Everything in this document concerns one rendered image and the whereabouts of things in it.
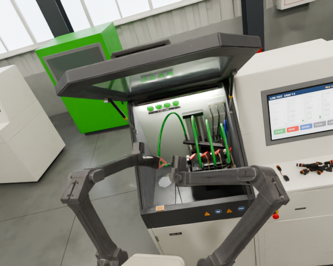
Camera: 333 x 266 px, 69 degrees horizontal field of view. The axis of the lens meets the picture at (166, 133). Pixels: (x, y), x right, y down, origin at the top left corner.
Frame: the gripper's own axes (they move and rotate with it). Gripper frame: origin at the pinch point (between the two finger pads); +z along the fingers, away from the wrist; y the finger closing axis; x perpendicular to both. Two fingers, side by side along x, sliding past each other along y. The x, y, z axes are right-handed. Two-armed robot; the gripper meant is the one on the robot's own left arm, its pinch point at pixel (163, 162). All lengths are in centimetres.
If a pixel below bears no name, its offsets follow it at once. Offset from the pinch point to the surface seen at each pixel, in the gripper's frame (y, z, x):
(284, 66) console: -48, 35, -62
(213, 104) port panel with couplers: -2, 35, -42
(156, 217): 8.4, 7.8, 35.0
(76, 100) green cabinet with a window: 294, 46, -62
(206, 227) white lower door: -9, 37, 39
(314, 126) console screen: -56, 63, -33
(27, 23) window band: 420, -23, -201
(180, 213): -3.0, 16.6, 29.9
